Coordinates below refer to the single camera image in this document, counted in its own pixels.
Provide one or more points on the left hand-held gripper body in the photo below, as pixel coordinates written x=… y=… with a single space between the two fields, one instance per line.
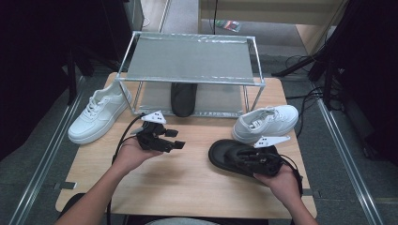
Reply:
x=150 y=137

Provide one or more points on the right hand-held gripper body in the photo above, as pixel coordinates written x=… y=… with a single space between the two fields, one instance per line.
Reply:
x=263 y=159

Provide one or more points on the black slipper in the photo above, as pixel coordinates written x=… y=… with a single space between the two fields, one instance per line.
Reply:
x=222 y=154
x=183 y=100

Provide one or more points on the white sneaker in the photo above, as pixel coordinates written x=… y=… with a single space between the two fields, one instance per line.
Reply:
x=100 y=115
x=266 y=122

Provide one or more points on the metal shoe rack grey shelves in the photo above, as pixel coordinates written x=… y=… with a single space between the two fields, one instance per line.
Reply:
x=191 y=59

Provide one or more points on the person's left hand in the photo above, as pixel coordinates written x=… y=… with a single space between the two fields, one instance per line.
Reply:
x=131 y=156

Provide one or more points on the person's right hand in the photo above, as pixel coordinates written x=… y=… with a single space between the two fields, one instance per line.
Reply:
x=284 y=184

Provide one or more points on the person's grey clothing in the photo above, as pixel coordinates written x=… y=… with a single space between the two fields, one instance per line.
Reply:
x=181 y=222

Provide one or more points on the black stand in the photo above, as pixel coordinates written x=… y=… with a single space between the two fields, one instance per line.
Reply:
x=72 y=78

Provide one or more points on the black stand legs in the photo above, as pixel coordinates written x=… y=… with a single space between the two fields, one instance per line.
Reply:
x=297 y=65

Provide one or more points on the black chair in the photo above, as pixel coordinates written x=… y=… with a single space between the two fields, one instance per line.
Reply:
x=70 y=203

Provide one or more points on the colourful flat packet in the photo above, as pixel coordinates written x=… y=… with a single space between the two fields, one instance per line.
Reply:
x=228 y=25

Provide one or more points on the grey cabinet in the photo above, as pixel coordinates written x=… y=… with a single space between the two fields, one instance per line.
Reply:
x=134 y=14

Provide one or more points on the black curtain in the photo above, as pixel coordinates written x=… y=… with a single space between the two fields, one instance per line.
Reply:
x=37 y=62
x=369 y=62

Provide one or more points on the beige wooden cabinet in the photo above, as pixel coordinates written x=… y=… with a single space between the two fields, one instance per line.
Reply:
x=266 y=12

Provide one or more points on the grey table bracket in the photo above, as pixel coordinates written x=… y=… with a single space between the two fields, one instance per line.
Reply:
x=309 y=192
x=65 y=185

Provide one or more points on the metal floor rail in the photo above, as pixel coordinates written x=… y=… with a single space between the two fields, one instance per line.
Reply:
x=47 y=156
x=347 y=156

